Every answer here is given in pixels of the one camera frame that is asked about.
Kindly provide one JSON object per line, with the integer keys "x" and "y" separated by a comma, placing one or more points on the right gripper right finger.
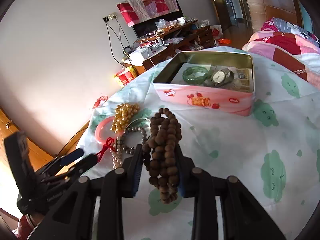
{"x": 242, "y": 215}

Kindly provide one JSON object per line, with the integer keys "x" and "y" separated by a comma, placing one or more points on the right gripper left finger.
{"x": 72, "y": 216}

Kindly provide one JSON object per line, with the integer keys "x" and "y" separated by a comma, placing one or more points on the pink bangle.
{"x": 103, "y": 130}

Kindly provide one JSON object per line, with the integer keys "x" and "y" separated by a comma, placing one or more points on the red knot tassel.
{"x": 108, "y": 145}

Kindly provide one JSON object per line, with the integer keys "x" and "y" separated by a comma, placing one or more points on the silver thin bangle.
{"x": 141, "y": 125}

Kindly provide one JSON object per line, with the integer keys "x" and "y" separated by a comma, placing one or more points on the silver wrist watch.
{"x": 219, "y": 78}

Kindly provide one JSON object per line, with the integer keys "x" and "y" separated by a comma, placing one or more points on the green jade bangle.
{"x": 195, "y": 75}

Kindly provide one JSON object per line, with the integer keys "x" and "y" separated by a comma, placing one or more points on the person hand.
{"x": 27, "y": 224}

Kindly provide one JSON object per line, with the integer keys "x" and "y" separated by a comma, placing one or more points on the cloud print tablecloth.
{"x": 274, "y": 151}

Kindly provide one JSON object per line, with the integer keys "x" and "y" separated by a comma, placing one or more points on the bin with red liner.
{"x": 100, "y": 101}

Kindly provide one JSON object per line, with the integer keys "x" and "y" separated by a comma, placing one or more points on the newspaper sheet in tin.
{"x": 243, "y": 77}

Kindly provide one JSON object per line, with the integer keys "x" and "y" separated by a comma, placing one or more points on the pink biscuit tin box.
{"x": 229, "y": 101}

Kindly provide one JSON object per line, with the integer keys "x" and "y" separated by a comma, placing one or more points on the red yellow gift bag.
{"x": 125, "y": 76}

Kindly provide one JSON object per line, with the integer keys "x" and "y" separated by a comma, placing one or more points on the white box on cabinet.
{"x": 138, "y": 56}

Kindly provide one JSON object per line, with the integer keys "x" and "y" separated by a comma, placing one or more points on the orange item on floor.
{"x": 224, "y": 41}

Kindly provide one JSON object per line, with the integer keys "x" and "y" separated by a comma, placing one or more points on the patchwork quilt bed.
{"x": 288, "y": 45}

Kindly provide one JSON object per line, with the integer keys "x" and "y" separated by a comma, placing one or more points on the black television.
{"x": 154, "y": 20}

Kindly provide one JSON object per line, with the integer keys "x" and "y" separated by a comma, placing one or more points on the wooden tv cabinet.
{"x": 167, "y": 44}

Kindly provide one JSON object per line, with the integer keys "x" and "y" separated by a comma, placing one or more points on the patchwork cloth cover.
{"x": 138, "y": 11}

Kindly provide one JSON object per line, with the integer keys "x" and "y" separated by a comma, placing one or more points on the wooden wardrobe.
{"x": 239, "y": 19}

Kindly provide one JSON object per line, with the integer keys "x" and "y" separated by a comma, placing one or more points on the wall power socket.
{"x": 110, "y": 17}

